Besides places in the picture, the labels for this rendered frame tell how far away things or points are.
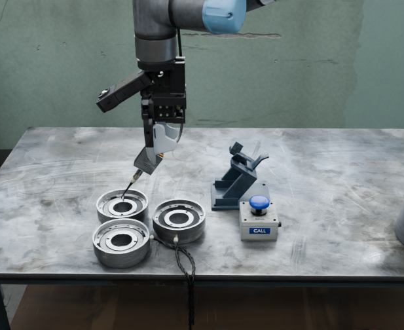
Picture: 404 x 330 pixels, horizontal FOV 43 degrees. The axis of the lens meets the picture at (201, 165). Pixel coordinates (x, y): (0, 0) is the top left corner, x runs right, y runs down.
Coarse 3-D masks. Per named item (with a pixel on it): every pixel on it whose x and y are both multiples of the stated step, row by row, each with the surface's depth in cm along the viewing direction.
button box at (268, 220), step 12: (240, 204) 104; (240, 216) 102; (252, 216) 100; (264, 216) 100; (276, 216) 100; (240, 228) 102; (252, 228) 99; (264, 228) 99; (276, 228) 99; (252, 240) 101; (264, 240) 101; (276, 240) 101
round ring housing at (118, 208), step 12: (108, 192) 108; (120, 192) 110; (132, 192) 109; (96, 204) 104; (120, 204) 108; (132, 204) 106; (144, 204) 106; (108, 216) 101; (120, 216) 103; (132, 216) 101; (144, 216) 104
